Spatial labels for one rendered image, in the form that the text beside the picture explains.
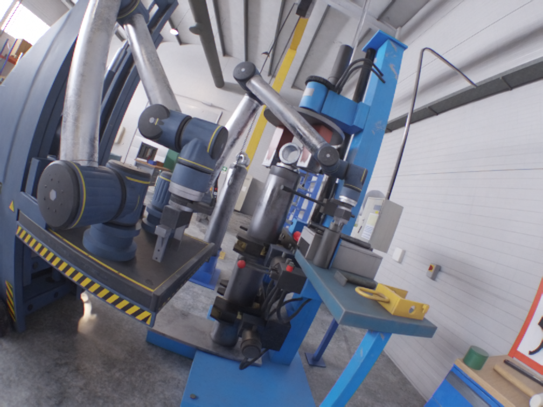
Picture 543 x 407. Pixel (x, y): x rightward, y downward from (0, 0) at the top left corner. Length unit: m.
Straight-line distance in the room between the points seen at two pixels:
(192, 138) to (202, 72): 13.29
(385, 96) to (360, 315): 1.54
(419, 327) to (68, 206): 1.11
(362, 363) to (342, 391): 0.14
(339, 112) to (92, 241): 1.60
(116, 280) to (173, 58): 14.29
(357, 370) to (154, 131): 0.98
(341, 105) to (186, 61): 13.13
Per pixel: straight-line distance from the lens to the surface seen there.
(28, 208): 1.24
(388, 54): 2.13
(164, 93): 0.95
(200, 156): 0.66
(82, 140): 0.82
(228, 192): 2.85
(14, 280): 1.55
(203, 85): 13.60
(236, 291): 1.67
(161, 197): 1.46
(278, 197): 1.53
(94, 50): 0.95
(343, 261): 1.24
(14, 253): 1.46
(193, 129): 0.68
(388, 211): 2.01
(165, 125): 0.72
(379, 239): 2.00
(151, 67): 1.03
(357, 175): 1.35
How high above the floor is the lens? 1.28
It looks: 2 degrees down
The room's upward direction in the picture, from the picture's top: 21 degrees clockwise
